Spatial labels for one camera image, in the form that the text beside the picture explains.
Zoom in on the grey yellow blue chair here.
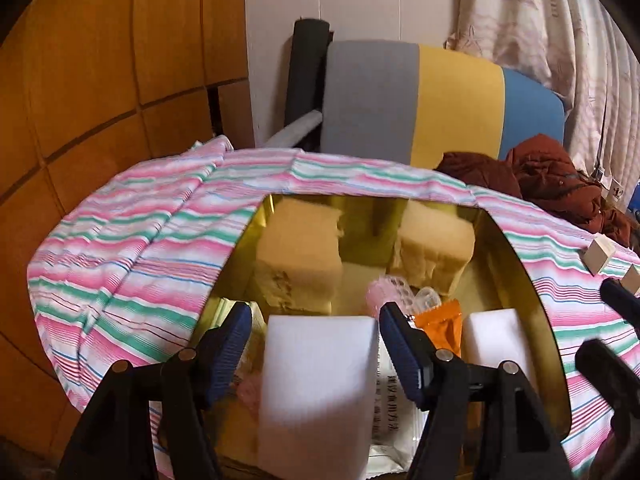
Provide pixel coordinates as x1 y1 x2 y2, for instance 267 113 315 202
266 18 565 169

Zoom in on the large white foam block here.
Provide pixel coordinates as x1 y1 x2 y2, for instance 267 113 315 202
257 315 378 479

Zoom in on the dark red jacket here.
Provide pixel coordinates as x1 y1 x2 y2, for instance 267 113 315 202
436 133 639 248

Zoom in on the cream cardboard box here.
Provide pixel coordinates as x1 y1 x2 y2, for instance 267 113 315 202
620 264 640 296
580 233 615 276

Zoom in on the pink hair roller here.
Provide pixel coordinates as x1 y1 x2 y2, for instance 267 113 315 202
364 274 414 318

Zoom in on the gold tray box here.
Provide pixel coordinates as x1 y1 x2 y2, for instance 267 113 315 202
195 195 572 479

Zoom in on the orange snack packet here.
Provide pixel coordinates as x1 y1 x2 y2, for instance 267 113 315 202
414 299 462 356

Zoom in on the patterned curtain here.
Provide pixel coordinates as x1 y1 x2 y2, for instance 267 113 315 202
447 0 639 205

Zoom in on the white printed sachet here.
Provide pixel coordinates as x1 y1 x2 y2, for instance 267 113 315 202
364 337 427 479

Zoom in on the small white foam block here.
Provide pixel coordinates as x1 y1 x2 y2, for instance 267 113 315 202
462 309 538 390

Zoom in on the pink striped tablecloth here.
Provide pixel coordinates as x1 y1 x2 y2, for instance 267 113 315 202
27 137 639 476

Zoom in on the clear plastic cup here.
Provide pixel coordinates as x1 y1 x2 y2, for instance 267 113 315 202
412 286 442 314

